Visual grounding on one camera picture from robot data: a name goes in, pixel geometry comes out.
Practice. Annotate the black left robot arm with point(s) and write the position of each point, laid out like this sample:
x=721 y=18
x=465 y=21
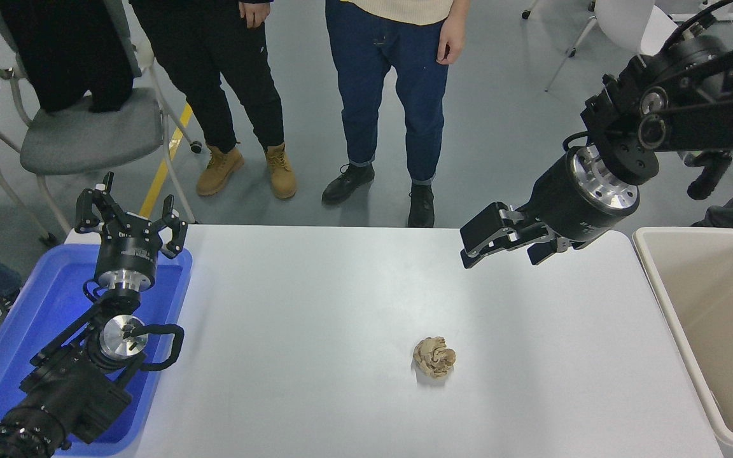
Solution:
x=67 y=388

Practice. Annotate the blue plastic tray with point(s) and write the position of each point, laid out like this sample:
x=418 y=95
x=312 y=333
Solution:
x=35 y=305

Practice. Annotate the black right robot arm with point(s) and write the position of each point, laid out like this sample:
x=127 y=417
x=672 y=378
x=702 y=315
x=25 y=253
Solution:
x=704 y=108

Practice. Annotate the grey padded chair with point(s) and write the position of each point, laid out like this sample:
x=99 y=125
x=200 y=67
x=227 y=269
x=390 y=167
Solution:
x=86 y=133

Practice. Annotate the person's hand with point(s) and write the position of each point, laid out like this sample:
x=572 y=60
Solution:
x=255 y=14
x=451 y=41

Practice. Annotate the white chair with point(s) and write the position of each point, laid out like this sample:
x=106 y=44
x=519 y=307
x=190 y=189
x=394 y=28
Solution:
x=621 y=22

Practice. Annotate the black jacket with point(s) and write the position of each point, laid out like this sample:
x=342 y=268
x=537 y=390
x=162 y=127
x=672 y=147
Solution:
x=64 y=57

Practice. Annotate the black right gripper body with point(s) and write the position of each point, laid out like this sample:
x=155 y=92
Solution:
x=570 y=207

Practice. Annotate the large pale bin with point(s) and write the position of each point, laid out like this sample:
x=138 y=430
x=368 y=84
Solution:
x=723 y=305

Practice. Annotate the crumpled tan paper ball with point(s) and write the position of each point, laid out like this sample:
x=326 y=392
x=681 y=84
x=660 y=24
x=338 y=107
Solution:
x=434 y=357

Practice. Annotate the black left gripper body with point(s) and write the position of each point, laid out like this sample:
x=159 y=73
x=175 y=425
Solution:
x=126 y=250

